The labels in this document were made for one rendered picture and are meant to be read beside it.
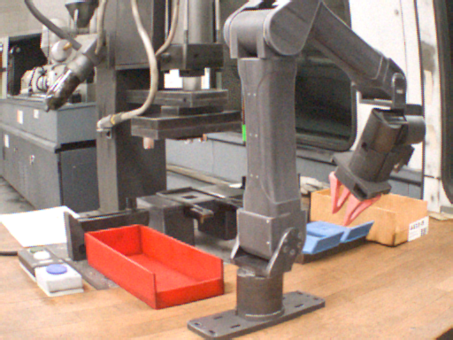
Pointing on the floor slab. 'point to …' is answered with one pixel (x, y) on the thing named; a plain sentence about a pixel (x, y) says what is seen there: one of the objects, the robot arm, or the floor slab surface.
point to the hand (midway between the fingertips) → (341, 215)
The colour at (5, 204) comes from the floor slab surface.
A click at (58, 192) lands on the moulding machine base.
